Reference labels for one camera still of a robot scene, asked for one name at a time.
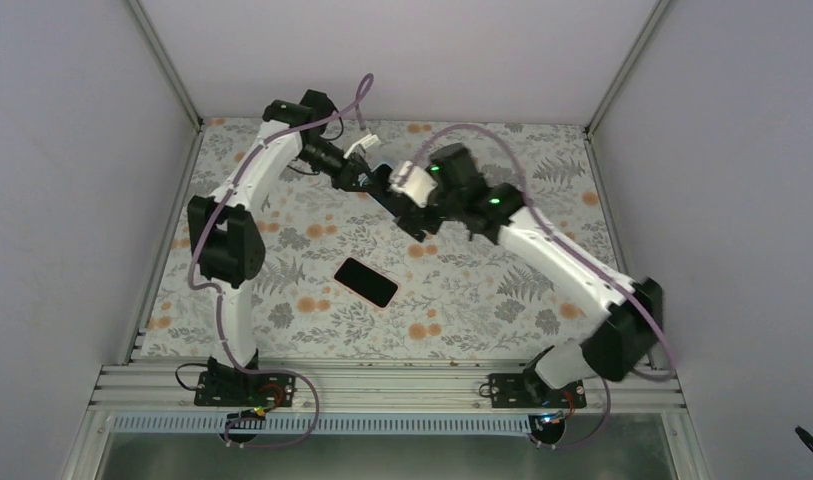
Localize light blue phone case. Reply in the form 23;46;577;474
372;158;400;171

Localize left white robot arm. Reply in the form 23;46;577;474
187;90;408;405

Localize aluminium mounting rail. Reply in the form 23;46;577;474
89;358;686;414

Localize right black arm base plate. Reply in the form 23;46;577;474
478;373;587;409

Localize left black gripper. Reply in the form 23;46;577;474
297;137;383;193

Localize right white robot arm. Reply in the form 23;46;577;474
387;143;664;407

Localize phone in pink case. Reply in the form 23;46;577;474
334;258;399;309

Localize floral patterned table mat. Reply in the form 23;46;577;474
140;118;621;361

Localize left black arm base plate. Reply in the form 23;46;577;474
193;358;297;409

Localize slotted grey cable duct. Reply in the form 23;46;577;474
113;412;561;436

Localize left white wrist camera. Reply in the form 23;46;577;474
343;133;381;159

